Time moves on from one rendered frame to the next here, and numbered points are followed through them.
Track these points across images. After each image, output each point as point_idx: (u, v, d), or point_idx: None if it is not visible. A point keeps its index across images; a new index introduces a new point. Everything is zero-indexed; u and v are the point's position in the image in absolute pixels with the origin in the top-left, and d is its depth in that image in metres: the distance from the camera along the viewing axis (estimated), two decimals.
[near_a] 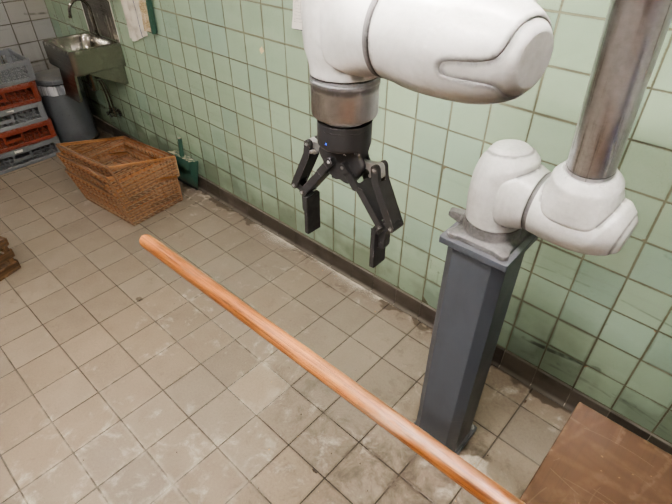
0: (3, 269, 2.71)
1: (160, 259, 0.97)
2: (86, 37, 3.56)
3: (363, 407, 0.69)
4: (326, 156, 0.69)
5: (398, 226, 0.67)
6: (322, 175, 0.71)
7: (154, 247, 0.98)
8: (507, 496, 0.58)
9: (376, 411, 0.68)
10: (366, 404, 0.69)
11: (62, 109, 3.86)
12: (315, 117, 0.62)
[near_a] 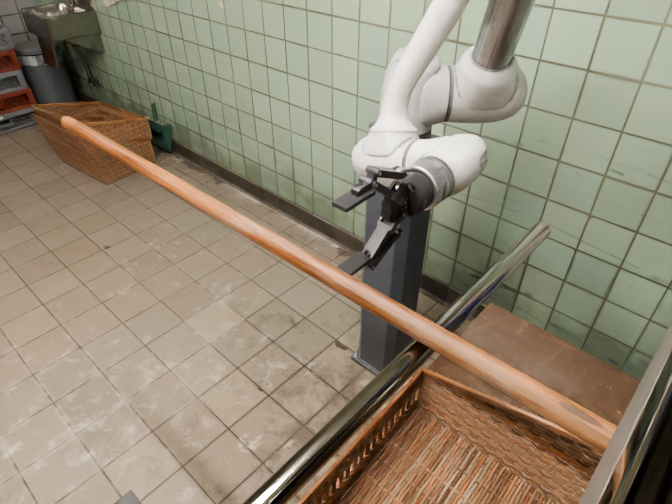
0: None
1: (77, 133, 1.08)
2: (64, 6, 3.67)
3: (223, 217, 0.80)
4: None
5: (374, 167, 0.75)
6: (377, 220, 0.86)
7: (72, 124, 1.09)
8: (322, 262, 0.69)
9: (232, 217, 0.79)
10: (225, 214, 0.80)
11: (42, 79, 3.97)
12: None
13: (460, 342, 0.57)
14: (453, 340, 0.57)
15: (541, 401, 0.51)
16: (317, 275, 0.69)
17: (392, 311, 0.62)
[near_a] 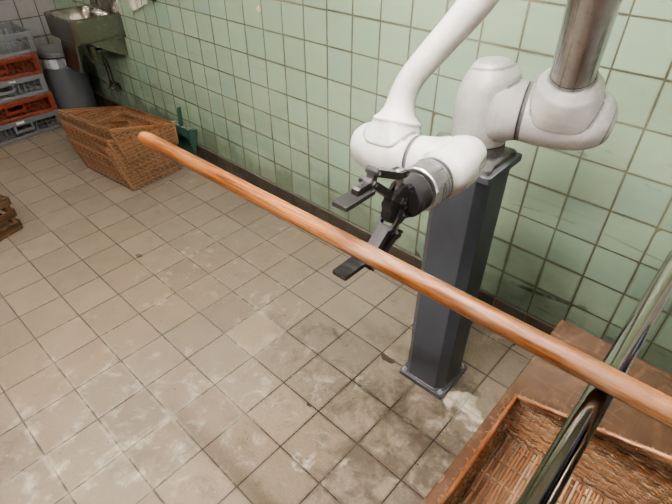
0: (6, 228, 2.76)
1: (158, 149, 1.03)
2: (87, 9, 3.62)
3: (344, 245, 0.75)
4: None
5: (374, 167, 0.75)
6: (377, 221, 0.86)
7: (152, 140, 1.04)
8: (472, 298, 0.64)
9: (356, 246, 0.74)
10: (347, 242, 0.75)
11: (63, 83, 3.92)
12: None
13: (659, 395, 0.52)
14: (649, 392, 0.52)
15: None
16: (468, 312, 0.64)
17: (568, 356, 0.57)
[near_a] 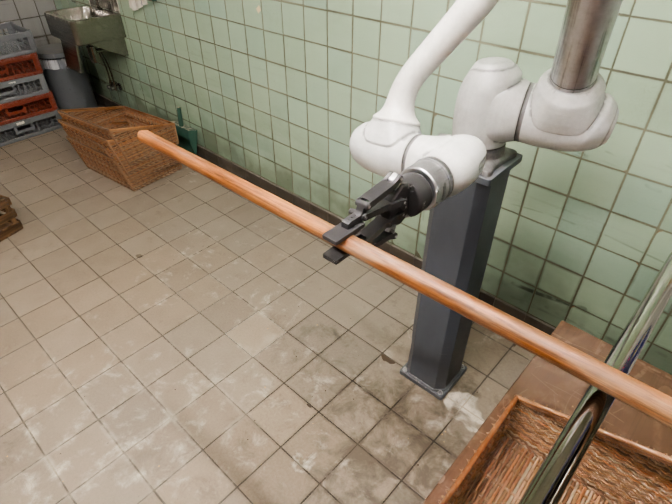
0: (6, 228, 2.76)
1: (157, 148, 1.03)
2: (87, 10, 3.62)
3: (344, 244, 0.75)
4: None
5: (363, 200, 0.77)
6: (376, 214, 0.85)
7: (152, 138, 1.04)
8: (472, 298, 0.64)
9: (356, 245, 0.74)
10: (347, 241, 0.75)
11: (63, 83, 3.92)
12: None
13: (659, 395, 0.52)
14: (649, 392, 0.52)
15: None
16: (468, 312, 0.63)
17: (568, 356, 0.57)
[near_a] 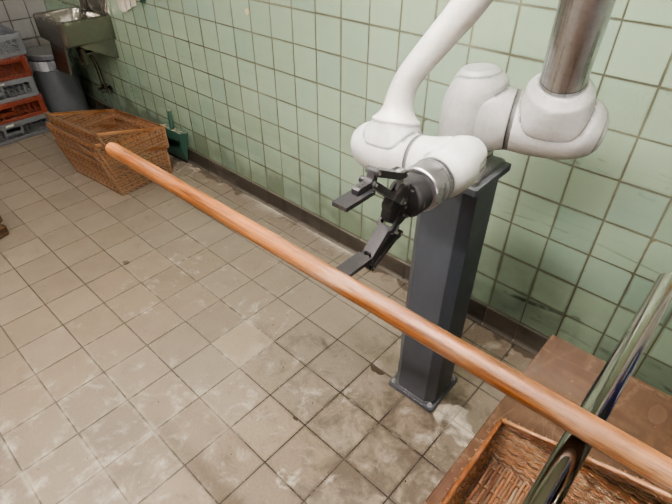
0: None
1: (125, 162, 0.99)
2: (77, 11, 3.57)
3: (310, 269, 0.70)
4: None
5: (374, 167, 0.75)
6: (377, 221, 0.86)
7: (119, 152, 1.00)
8: (441, 331, 0.59)
9: (322, 270, 0.69)
10: (312, 266, 0.70)
11: (53, 85, 3.87)
12: None
13: (638, 446, 0.47)
14: (628, 442, 0.48)
15: None
16: (437, 347, 0.59)
17: (541, 399, 0.52)
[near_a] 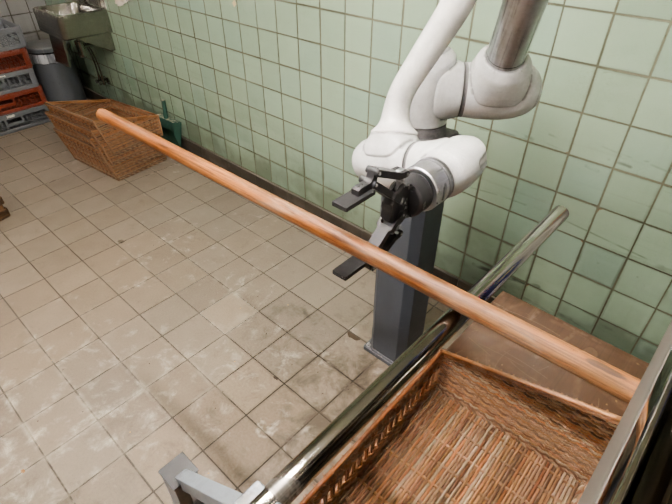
0: None
1: (112, 124, 1.14)
2: (75, 6, 3.72)
3: (261, 200, 0.85)
4: None
5: (374, 167, 0.75)
6: (377, 221, 0.86)
7: (108, 116, 1.15)
8: (359, 239, 0.74)
9: (270, 200, 0.84)
10: (263, 197, 0.85)
11: (52, 77, 4.02)
12: None
13: (492, 308, 0.62)
14: (485, 306, 0.63)
15: (569, 358, 0.56)
16: (354, 251, 0.74)
17: (427, 282, 0.67)
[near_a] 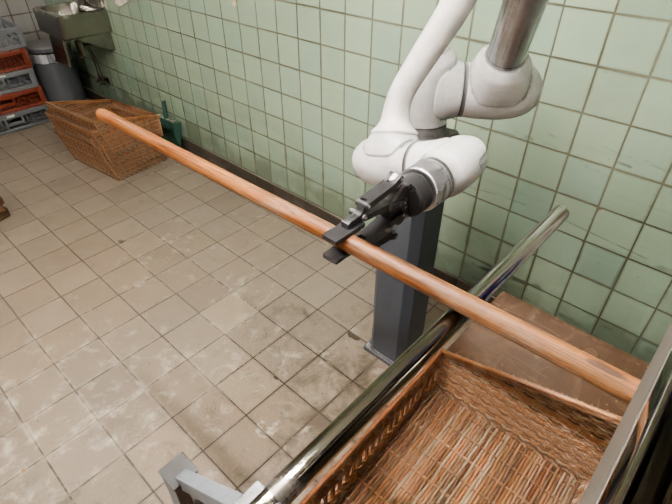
0: None
1: (112, 124, 1.13)
2: (75, 6, 3.72)
3: (261, 200, 0.85)
4: None
5: (363, 200, 0.77)
6: None
7: (107, 116, 1.15)
8: (359, 239, 0.74)
9: (270, 200, 0.84)
10: (263, 197, 0.85)
11: (52, 77, 4.02)
12: None
13: (493, 309, 0.62)
14: (485, 306, 0.63)
15: (569, 358, 0.56)
16: (354, 251, 0.74)
17: (427, 282, 0.67)
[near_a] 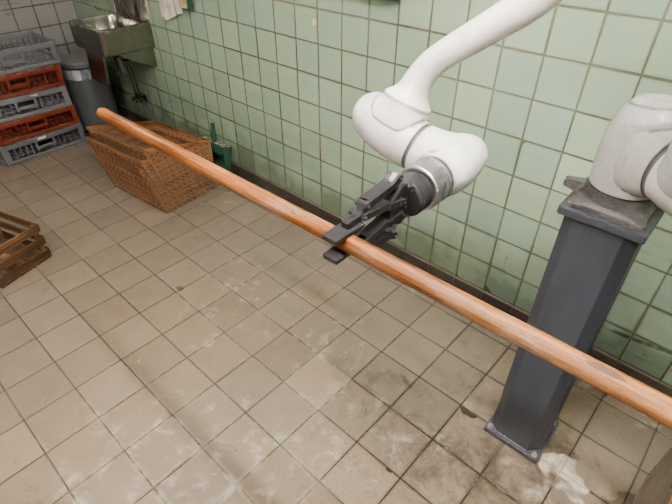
0: (34, 257, 2.56)
1: (113, 123, 1.13)
2: (113, 18, 3.41)
3: (261, 200, 0.85)
4: None
5: (363, 200, 0.77)
6: (376, 214, 0.85)
7: (108, 115, 1.15)
8: (359, 240, 0.74)
9: (271, 200, 0.84)
10: (263, 197, 0.85)
11: (86, 95, 3.71)
12: None
13: (493, 310, 0.62)
14: (486, 307, 0.63)
15: (569, 360, 0.56)
16: (355, 251, 0.74)
17: (427, 283, 0.67)
